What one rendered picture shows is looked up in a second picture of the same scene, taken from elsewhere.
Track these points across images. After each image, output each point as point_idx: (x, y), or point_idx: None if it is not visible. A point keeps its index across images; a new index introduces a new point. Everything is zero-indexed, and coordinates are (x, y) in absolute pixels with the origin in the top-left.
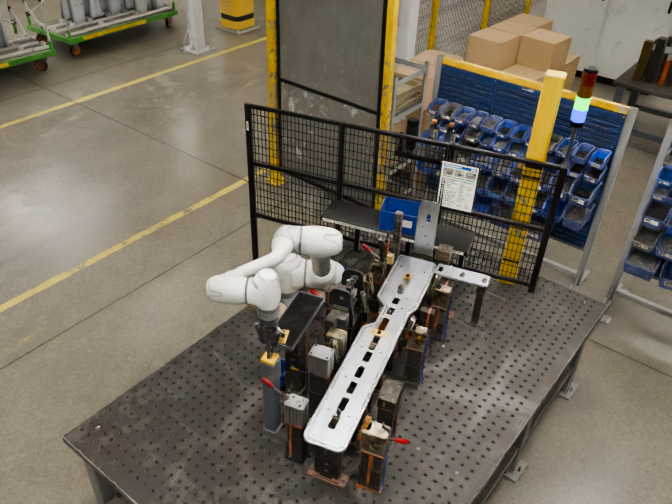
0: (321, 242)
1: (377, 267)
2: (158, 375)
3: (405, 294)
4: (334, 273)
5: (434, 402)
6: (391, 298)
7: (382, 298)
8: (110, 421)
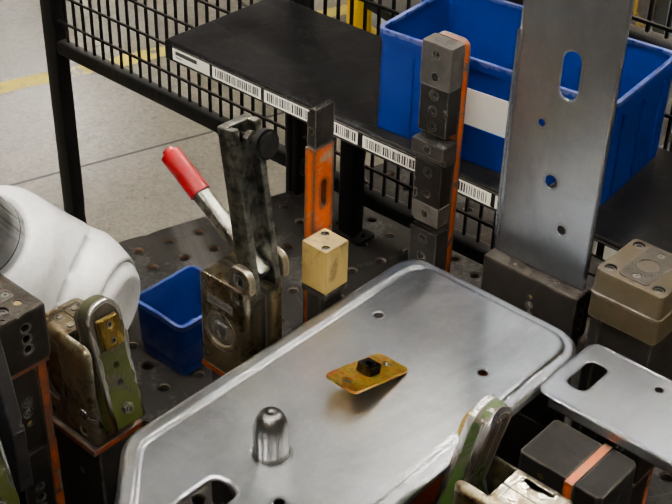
0: None
1: (221, 289)
2: None
3: (289, 474)
4: (38, 280)
5: None
6: (191, 478)
7: (141, 465)
8: None
